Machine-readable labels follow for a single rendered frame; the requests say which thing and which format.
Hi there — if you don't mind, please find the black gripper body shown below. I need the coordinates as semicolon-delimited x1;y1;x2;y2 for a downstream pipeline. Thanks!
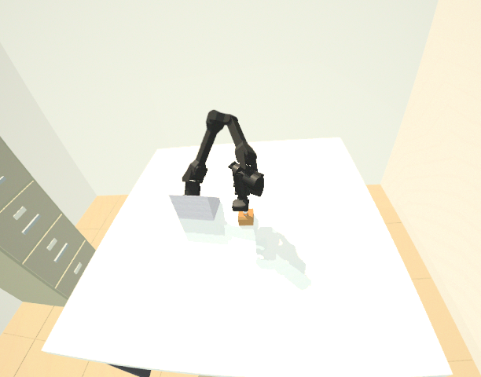
232;182;249;211

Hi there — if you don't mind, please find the tan rectangular block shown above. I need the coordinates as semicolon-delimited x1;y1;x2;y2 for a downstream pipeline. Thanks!
238;209;254;226

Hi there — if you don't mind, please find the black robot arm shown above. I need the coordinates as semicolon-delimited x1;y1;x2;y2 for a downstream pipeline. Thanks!
182;110;264;197

